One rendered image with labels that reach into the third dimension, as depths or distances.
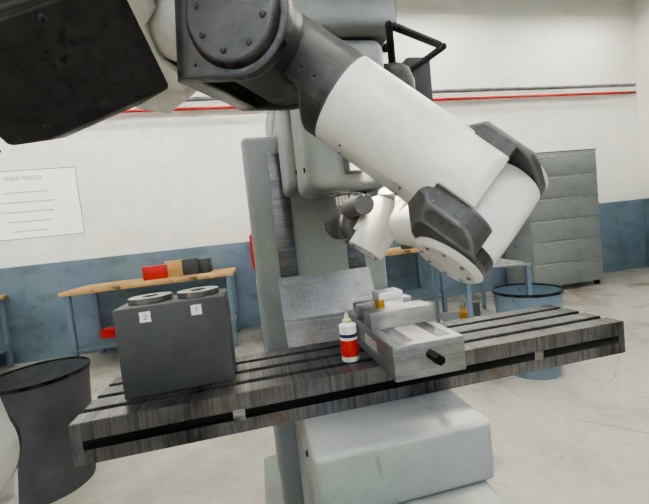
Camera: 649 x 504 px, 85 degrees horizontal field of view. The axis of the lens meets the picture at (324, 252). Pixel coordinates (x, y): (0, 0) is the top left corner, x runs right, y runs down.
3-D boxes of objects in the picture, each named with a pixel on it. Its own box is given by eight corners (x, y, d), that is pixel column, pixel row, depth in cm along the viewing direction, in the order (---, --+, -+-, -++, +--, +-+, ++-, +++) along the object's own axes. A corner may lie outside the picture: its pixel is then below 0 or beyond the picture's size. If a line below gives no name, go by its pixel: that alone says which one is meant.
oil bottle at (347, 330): (361, 360, 80) (356, 313, 80) (344, 364, 79) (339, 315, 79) (356, 355, 84) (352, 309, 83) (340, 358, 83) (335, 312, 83)
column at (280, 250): (417, 551, 133) (376, 128, 124) (292, 588, 124) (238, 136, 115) (372, 466, 182) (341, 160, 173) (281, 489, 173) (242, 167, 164)
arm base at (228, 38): (255, 113, 29) (303, -40, 26) (127, 62, 31) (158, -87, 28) (307, 137, 44) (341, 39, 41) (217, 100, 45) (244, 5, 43)
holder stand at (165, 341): (234, 380, 77) (223, 289, 76) (124, 401, 72) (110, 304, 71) (236, 361, 89) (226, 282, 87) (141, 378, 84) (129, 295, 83)
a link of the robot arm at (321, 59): (357, 28, 28) (223, -63, 29) (296, 128, 31) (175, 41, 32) (373, 72, 39) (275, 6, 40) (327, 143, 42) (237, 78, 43)
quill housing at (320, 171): (400, 183, 78) (386, 34, 76) (308, 191, 74) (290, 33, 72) (372, 194, 96) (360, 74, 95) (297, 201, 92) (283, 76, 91)
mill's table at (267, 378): (626, 352, 88) (624, 321, 88) (73, 468, 65) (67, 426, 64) (550, 329, 111) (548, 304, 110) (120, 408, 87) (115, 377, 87)
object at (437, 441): (499, 479, 67) (494, 418, 66) (318, 528, 60) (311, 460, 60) (395, 377, 116) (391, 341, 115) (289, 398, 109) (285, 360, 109)
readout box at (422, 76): (439, 125, 110) (433, 55, 109) (412, 126, 109) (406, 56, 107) (411, 142, 130) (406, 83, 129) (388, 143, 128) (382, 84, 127)
